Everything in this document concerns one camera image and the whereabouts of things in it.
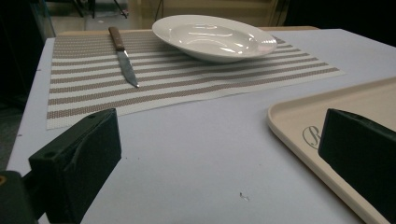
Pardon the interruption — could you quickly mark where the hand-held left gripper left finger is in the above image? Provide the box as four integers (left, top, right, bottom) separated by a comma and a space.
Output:
28, 107, 122, 224

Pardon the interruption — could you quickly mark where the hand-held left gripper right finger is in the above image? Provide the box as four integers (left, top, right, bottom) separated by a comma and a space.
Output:
318, 108, 396, 224

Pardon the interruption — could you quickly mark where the beige plastic tray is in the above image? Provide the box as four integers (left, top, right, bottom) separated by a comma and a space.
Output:
266, 77, 396, 224

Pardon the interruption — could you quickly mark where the striped woven placemat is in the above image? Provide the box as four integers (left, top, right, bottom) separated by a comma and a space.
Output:
46, 30, 346, 131

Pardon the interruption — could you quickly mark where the white deep plate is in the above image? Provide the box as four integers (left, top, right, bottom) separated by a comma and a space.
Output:
151, 14, 278, 64

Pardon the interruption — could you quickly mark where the wooden-handled table knife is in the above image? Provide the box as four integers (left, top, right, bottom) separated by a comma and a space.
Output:
107, 26, 140, 89

